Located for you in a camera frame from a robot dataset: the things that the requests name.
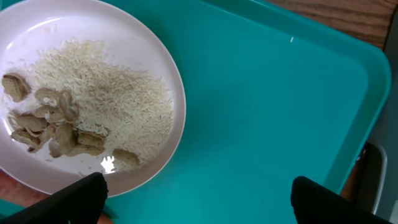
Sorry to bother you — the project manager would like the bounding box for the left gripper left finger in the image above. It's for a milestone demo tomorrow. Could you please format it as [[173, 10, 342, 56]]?
[[1, 172, 108, 224]]

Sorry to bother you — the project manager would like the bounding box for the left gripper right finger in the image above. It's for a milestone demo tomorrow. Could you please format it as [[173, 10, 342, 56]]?
[[290, 176, 391, 224]]

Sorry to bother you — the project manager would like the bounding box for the pile of peanut shells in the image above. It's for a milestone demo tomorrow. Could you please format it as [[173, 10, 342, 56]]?
[[1, 72, 142, 169]]

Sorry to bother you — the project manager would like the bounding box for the pile of white rice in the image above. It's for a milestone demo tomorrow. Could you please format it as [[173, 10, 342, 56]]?
[[29, 40, 174, 170]]

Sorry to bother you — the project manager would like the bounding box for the teal serving tray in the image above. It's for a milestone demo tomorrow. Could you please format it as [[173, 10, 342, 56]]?
[[102, 1, 391, 223]]

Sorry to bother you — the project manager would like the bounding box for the pink round plate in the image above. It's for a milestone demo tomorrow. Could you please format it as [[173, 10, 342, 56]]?
[[1, 1, 186, 197]]

